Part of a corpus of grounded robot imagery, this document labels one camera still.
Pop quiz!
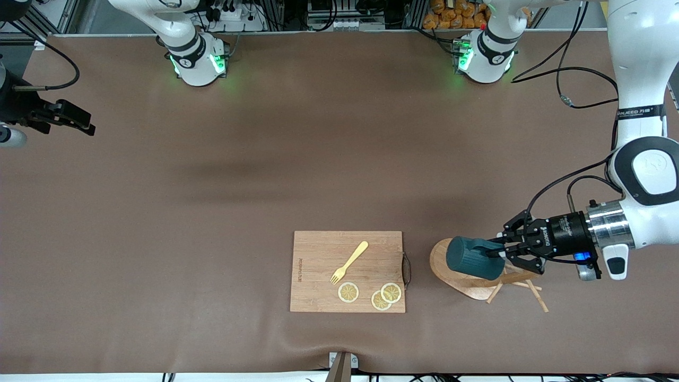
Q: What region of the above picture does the wooden cutting board, metal handle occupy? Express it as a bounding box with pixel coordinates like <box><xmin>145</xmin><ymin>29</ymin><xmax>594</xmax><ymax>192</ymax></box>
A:
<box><xmin>290</xmin><ymin>230</ymin><xmax>412</xmax><ymax>314</ymax></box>

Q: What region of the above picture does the aluminium frame post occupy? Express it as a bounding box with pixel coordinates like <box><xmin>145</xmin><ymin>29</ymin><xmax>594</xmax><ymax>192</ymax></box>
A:
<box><xmin>21</xmin><ymin>0</ymin><xmax>80</xmax><ymax>51</ymax></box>

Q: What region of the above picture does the white power strip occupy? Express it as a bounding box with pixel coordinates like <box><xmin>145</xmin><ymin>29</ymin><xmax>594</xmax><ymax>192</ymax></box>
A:
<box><xmin>308</xmin><ymin>16</ymin><xmax>385</xmax><ymax>31</ymax></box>
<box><xmin>204</xmin><ymin>0</ymin><xmax>266</xmax><ymax>32</ymax></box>

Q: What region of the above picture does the bag of orange bread rolls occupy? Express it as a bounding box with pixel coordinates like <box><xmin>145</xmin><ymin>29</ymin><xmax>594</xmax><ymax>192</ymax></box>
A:
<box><xmin>423</xmin><ymin>0</ymin><xmax>491</xmax><ymax>30</ymax></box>

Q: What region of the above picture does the teal cup with yellow inside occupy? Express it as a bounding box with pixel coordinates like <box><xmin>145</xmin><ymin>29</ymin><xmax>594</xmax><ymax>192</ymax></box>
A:
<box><xmin>446</xmin><ymin>236</ymin><xmax>507</xmax><ymax>281</ymax></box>

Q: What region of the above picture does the yellow plastic fork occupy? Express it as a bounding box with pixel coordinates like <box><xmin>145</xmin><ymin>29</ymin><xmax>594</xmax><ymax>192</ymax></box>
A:
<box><xmin>330</xmin><ymin>241</ymin><xmax>369</xmax><ymax>285</ymax></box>

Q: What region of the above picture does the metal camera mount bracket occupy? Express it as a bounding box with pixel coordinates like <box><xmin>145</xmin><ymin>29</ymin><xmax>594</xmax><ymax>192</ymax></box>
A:
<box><xmin>325</xmin><ymin>351</ymin><xmax>359</xmax><ymax>382</ymax></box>

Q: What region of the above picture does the wooden mug rack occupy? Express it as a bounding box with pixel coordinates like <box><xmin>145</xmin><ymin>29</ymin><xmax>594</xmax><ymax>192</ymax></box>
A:
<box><xmin>429</xmin><ymin>238</ymin><xmax>550</xmax><ymax>313</ymax></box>

